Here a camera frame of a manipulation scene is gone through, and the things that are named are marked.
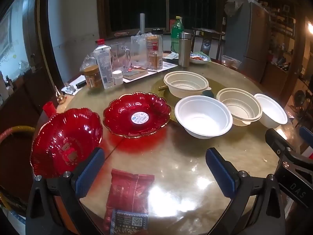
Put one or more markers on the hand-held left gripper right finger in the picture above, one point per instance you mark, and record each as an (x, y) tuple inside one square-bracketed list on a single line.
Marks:
[(221, 173)]

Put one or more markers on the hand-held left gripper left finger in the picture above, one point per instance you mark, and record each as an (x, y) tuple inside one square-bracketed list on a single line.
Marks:
[(89, 173)]

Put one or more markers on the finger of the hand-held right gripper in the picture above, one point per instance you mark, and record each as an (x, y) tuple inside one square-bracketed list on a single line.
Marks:
[(273, 138), (307, 134)]

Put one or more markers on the small white foam bowl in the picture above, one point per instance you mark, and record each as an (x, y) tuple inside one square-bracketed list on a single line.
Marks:
[(271, 112)]

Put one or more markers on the cream plastic bowl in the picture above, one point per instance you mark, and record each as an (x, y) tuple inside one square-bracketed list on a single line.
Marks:
[(237, 102), (185, 84)]

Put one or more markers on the large white foam bowl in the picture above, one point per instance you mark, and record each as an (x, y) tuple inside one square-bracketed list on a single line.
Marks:
[(203, 120)]

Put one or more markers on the red plate with white sticker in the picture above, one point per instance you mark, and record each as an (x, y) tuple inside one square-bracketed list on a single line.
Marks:
[(122, 117)]

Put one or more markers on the small red box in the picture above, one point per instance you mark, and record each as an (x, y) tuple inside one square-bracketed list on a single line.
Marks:
[(289, 114)]

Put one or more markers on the standing fan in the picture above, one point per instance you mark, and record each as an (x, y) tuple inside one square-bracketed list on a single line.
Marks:
[(299, 98)]

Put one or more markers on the red plastic packet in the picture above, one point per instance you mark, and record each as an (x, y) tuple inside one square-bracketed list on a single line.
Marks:
[(127, 191)]

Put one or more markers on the red plastic cup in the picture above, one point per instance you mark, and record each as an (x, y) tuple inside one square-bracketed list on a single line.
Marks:
[(49, 107)]

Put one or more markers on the round metal disc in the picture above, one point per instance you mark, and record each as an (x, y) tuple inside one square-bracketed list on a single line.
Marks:
[(207, 93)]

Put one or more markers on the brass bell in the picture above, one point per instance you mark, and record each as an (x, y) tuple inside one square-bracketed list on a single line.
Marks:
[(61, 99)]

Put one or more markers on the multicoloured hula hoop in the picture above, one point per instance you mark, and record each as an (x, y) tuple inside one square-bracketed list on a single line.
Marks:
[(22, 128)]

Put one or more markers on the clear plastic food box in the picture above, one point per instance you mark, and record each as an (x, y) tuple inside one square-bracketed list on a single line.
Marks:
[(231, 62)]

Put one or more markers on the white paper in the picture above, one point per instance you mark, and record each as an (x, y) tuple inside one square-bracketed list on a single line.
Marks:
[(75, 80)]

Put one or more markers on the brown sauce jar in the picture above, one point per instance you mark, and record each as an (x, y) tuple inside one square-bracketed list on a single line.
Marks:
[(93, 77)]

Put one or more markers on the small white jar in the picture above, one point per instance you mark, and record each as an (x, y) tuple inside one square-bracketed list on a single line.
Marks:
[(117, 78)]

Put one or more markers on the dark wooden cabinet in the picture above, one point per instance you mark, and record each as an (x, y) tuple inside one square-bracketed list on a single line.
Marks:
[(24, 95)]

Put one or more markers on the grey fridge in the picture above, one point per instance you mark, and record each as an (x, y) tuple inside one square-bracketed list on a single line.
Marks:
[(251, 36)]

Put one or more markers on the round gold mat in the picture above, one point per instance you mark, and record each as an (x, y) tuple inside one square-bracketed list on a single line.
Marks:
[(156, 90)]

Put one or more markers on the patterned plate with food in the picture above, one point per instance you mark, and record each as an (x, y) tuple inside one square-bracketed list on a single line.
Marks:
[(200, 60)]

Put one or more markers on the green cloth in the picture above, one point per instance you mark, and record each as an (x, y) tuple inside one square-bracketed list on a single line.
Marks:
[(203, 53)]

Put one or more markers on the clear bottle with red cap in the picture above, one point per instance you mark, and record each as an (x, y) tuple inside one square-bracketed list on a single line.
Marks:
[(105, 63)]

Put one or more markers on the dark wooden chair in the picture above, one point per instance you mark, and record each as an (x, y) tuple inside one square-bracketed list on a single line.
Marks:
[(206, 42)]

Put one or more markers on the printed paper sheet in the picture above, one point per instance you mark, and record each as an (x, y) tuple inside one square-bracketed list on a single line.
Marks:
[(168, 66)]

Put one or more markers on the wooden shelf unit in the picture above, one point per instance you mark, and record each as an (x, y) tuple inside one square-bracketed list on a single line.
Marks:
[(281, 17)]

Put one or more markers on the clear glass mug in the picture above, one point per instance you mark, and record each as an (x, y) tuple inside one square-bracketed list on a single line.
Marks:
[(119, 56)]

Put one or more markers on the steel thermos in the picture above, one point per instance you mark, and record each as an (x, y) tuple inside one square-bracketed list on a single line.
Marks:
[(184, 51)]

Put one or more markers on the jar with orange label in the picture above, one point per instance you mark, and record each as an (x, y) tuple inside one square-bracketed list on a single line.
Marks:
[(154, 53)]

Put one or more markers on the green soda bottle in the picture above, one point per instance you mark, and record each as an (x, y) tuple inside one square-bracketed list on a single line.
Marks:
[(176, 31)]

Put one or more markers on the white roll tube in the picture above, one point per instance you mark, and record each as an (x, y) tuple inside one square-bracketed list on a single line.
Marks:
[(142, 22)]

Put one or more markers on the dark framed window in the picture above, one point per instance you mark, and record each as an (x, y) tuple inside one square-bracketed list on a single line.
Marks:
[(137, 5)]

